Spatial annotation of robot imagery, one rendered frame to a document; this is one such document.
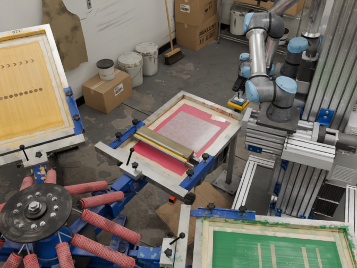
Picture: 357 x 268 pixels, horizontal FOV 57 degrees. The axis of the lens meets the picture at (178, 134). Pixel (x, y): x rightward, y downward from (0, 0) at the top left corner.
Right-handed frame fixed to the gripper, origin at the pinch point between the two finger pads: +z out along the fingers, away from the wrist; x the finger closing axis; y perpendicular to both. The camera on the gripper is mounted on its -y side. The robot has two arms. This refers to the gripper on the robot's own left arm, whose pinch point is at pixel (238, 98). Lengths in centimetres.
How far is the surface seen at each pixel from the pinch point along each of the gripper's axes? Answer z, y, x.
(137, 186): 6, -106, 11
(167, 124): 3, -53, 28
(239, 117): -0.4, -21.1, -12.2
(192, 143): 2, -60, 2
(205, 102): -0.8, -20.6, 16.8
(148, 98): 100, 63, 150
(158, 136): -8, -76, 17
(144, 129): -8, -75, 29
